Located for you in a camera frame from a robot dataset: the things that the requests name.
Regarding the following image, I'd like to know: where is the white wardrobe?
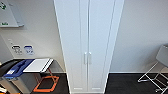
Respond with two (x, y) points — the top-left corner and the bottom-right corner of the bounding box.
(53, 0), (125, 94)

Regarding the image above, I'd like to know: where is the orange frame stand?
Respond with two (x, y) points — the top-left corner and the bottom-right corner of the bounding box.
(32, 74), (60, 93)

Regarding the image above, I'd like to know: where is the grey flat panel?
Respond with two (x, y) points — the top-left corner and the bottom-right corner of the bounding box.
(155, 43), (168, 66)

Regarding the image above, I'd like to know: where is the white flat board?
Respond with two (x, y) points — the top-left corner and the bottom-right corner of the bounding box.
(23, 58), (54, 74)

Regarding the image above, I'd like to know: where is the blue and white wall sign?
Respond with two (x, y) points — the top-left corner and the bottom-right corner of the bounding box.
(23, 44), (35, 56)

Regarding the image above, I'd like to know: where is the white wire folding rack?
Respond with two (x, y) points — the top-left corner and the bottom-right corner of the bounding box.
(137, 61), (168, 93)

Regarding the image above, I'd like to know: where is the silver door handle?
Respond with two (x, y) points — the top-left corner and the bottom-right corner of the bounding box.
(83, 51), (88, 66)
(88, 51), (93, 66)

